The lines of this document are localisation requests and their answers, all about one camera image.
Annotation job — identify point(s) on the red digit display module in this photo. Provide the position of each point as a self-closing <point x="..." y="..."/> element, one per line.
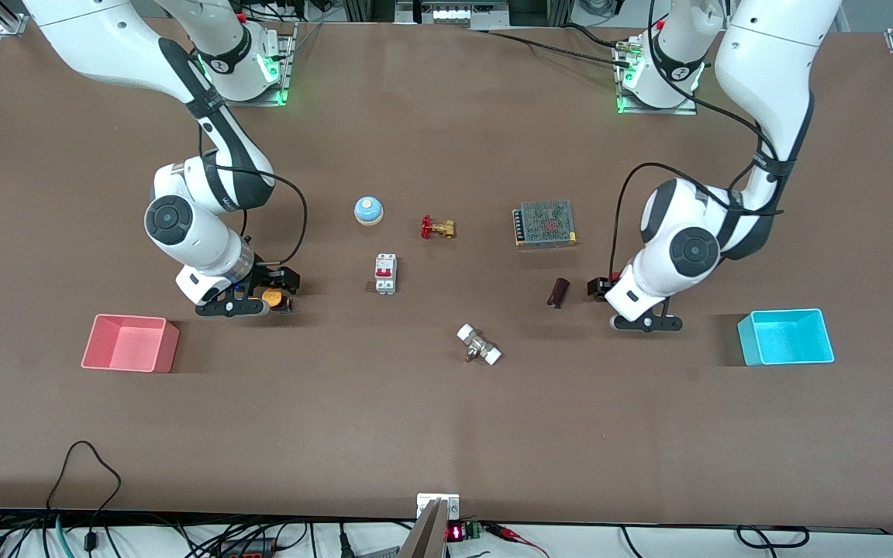
<point x="456" y="532"/>

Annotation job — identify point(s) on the pink plastic box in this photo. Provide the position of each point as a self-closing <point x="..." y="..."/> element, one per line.
<point x="130" y="345"/>

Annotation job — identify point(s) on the black power adapter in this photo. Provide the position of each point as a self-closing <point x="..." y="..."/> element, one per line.
<point x="249" y="547"/>

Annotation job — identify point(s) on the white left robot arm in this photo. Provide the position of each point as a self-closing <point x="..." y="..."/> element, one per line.
<point x="694" y="252"/>

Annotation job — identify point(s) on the grey camera post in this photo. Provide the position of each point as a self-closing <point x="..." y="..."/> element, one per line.
<point x="425" y="539"/>

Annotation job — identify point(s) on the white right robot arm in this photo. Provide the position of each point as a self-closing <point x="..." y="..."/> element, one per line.
<point x="183" y="225"/>

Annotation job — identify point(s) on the cyan plastic box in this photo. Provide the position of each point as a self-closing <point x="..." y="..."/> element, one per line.
<point x="786" y="341"/>

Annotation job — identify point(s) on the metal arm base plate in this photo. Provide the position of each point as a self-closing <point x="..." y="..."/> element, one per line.
<point x="663" y="111"/>
<point x="287" y="46"/>

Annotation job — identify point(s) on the red clip lead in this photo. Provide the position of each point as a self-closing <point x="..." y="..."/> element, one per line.
<point x="512" y="533"/>

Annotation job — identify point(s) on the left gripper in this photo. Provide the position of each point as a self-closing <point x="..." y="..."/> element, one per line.
<point x="598" y="288"/>

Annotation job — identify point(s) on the blue call bell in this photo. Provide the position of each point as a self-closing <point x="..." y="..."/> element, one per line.
<point x="368" y="210"/>

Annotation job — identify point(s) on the dark red cylinder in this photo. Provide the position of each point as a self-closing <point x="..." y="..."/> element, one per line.
<point x="559" y="292"/>

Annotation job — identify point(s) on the white metal bracket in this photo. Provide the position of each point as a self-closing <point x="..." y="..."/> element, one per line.
<point x="451" y="504"/>

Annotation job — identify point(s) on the yellow push button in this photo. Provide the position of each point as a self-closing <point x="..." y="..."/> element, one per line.
<point x="272" y="297"/>

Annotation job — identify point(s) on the grey metal device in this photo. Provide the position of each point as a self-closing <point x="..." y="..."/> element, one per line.
<point x="454" y="14"/>

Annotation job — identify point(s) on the white circuit breaker red switch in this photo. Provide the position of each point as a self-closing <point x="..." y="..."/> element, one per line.
<point x="385" y="271"/>

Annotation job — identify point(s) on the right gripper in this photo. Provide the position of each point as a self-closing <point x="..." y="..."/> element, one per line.
<point x="269" y="277"/>

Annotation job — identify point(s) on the metal mesh power supply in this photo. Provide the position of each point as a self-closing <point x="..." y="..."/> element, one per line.
<point x="546" y="223"/>

